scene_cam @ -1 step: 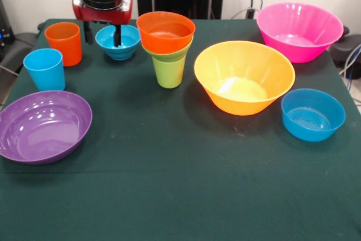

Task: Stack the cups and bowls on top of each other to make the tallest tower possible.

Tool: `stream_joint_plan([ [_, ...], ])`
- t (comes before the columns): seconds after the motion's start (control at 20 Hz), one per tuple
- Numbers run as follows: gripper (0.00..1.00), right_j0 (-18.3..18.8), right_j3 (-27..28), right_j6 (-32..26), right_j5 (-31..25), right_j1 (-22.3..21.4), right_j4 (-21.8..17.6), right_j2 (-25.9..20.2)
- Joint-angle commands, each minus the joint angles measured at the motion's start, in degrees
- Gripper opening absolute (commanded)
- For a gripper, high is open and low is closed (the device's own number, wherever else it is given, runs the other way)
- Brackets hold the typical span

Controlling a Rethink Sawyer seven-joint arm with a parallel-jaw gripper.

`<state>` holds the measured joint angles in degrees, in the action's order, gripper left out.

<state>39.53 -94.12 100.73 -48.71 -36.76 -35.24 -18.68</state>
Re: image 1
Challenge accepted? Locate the dark green tablecloth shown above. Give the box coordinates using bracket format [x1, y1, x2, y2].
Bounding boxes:
[0, 18, 361, 241]

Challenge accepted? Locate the white cable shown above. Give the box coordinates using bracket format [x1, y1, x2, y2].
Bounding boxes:
[230, 7, 259, 19]

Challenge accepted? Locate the large yellow-orange bowl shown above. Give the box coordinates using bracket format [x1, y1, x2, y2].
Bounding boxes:
[193, 40, 296, 116]

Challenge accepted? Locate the orange round bowl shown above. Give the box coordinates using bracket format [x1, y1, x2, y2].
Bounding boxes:
[136, 11, 196, 55]

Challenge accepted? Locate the grey cable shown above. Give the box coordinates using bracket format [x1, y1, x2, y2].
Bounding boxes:
[338, 42, 361, 84]

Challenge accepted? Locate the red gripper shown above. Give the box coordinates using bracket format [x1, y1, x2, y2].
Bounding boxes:
[72, 0, 134, 49]

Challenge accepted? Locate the green plastic cup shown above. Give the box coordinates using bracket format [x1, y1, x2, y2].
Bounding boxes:
[151, 55, 186, 89]

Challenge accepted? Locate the large purple bowl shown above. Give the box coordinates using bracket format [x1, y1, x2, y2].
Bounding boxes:
[0, 90, 93, 165]

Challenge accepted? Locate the black computer case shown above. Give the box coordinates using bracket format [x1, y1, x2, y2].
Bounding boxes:
[0, 0, 15, 62]

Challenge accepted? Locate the blue round bowl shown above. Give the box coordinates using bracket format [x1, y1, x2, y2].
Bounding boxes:
[281, 88, 346, 142]

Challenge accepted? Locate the green stepped bowl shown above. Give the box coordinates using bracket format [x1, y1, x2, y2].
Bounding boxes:
[140, 36, 194, 63]

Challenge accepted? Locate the light blue stepped bowl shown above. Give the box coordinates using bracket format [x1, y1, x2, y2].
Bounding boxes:
[95, 24, 141, 61]

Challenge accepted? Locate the black equipment base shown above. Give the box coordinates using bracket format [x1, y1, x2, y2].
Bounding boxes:
[328, 25, 361, 68]

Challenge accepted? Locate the large pink bowl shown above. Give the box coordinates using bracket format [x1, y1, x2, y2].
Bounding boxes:
[256, 2, 345, 64]

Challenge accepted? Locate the blue plastic cup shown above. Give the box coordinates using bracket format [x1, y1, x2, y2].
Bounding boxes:
[23, 48, 67, 92]

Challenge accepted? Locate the orange plastic cup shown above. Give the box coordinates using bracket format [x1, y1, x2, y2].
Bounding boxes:
[44, 21, 83, 68]

